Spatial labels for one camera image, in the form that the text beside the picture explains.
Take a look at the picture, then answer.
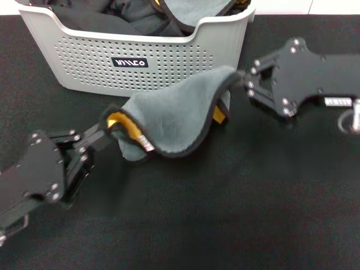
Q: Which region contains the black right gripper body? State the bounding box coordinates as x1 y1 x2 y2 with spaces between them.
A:
269 37 360 126

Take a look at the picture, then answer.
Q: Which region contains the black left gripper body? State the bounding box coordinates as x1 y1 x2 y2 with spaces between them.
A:
0 130 68 246

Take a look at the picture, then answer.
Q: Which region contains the grey and yellow towel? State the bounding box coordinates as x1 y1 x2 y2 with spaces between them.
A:
101 65 243 167

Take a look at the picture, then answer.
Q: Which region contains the grey towel with black trim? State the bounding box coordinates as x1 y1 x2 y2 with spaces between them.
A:
150 0 251 32

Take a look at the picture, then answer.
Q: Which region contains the grey perforated storage box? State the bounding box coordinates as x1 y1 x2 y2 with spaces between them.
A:
16 0 257 97

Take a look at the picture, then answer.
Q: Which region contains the black tablecloth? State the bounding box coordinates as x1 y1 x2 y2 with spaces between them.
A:
0 13 360 270

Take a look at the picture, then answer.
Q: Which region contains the black cloth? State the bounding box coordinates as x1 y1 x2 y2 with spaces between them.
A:
47 0 145 36

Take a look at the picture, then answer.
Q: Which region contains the dark charcoal cloth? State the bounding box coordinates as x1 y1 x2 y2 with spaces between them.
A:
108 0 186 37

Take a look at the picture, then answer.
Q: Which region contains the right arm cable with plug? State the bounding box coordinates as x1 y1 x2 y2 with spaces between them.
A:
336 100 360 136

